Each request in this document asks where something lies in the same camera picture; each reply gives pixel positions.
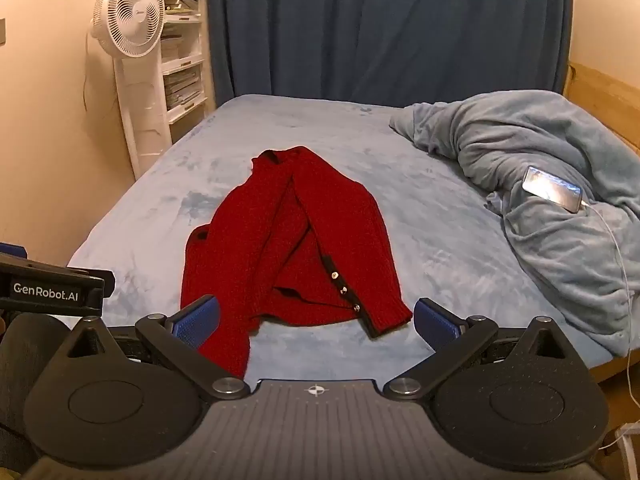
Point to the dark blue curtain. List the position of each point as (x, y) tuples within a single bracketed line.
[(390, 25)]

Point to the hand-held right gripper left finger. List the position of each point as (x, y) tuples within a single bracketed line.
[(192, 322)]

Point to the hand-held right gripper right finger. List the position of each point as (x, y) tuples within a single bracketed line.
[(434, 327)]

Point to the white shelf unit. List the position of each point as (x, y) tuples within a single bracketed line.
[(184, 60), (132, 30)]

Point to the light blue pillow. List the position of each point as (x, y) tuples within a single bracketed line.
[(540, 170)]

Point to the red knitted cardigan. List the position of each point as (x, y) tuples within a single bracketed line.
[(300, 245)]

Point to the bed with light blue sheet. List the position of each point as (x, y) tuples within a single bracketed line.
[(210, 195)]

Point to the smartphone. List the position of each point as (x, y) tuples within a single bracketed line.
[(552, 187)]

